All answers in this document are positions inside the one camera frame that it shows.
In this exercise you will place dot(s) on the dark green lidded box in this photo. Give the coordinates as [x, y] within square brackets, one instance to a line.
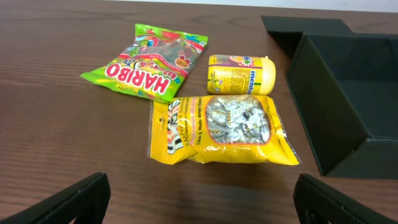
[344, 86]

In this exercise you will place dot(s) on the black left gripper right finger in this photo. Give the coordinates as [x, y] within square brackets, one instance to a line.
[318, 203]

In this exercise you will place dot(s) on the green Haribo gummy bag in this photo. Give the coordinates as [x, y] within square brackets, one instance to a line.
[154, 66]

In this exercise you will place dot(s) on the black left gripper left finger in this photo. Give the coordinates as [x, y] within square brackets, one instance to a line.
[84, 202]

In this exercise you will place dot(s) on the yellow Hacks candy bag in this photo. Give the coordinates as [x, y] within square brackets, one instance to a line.
[219, 128]

